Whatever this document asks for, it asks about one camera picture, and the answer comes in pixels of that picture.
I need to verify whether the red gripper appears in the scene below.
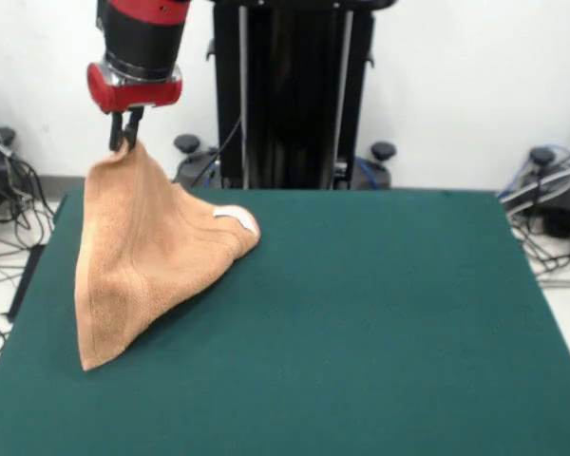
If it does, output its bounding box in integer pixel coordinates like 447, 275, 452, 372
85, 61, 184, 153

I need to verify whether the tan terry towel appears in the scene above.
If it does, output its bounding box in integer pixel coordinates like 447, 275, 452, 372
73, 138, 261, 372

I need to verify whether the dark green table cloth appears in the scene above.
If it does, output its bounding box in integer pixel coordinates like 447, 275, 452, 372
0, 188, 570, 456

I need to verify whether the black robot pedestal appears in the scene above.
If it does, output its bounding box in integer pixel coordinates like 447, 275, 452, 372
173, 0, 398, 191

